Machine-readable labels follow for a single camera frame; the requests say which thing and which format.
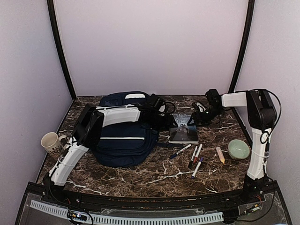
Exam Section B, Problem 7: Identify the white marker blue cap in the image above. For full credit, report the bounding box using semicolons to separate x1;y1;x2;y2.
170;144;191;159

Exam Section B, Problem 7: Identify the white marker red cap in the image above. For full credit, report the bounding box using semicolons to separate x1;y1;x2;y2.
193;143;203;163

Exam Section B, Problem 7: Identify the black corner post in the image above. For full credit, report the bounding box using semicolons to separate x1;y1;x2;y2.
46;0;77;101
228;0;255;93

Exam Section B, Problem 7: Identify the navy blue student backpack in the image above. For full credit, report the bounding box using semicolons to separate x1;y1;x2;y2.
91;91;182;167

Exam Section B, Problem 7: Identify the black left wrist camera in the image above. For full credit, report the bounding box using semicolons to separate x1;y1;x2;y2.
148;94;165;112

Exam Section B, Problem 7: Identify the black left corner post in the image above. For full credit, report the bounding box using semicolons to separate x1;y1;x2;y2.
46;0;77;101

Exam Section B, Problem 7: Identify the pale green ceramic bowl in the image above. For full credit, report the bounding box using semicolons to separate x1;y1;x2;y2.
228;139;250;160

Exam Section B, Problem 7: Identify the white marker purple cap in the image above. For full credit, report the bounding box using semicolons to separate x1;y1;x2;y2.
191;157;203;179

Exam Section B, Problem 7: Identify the cream patterned ceramic mug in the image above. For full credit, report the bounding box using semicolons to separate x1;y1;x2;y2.
41;132;67;159

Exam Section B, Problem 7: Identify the black right corner post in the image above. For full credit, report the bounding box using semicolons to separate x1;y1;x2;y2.
228;0;255;93

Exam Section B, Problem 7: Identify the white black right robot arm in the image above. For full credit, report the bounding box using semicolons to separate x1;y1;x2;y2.
187;89;282;182

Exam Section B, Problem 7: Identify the white marker black cap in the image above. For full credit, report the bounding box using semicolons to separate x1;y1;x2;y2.
188;145;198;169

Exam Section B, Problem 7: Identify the Wuthering Heights dark book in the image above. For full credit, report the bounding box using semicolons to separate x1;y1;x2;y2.
168;114;198;144

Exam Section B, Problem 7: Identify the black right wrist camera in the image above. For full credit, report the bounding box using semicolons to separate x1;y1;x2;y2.
205;89;222;106

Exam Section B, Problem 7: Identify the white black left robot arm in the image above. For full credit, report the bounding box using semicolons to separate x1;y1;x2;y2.
43;91;176;204

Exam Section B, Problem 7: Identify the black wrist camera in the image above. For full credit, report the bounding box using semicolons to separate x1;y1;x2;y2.
148;94;165;112
205;89;222;106

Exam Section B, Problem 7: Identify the black front mounting rail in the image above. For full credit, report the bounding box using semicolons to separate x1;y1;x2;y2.
25;181;277;211

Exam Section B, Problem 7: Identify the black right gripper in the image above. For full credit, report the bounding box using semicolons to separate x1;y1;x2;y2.
187;106;224;128

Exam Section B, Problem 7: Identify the grey slotted cable duct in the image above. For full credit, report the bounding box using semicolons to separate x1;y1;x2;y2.
29;200;224;225

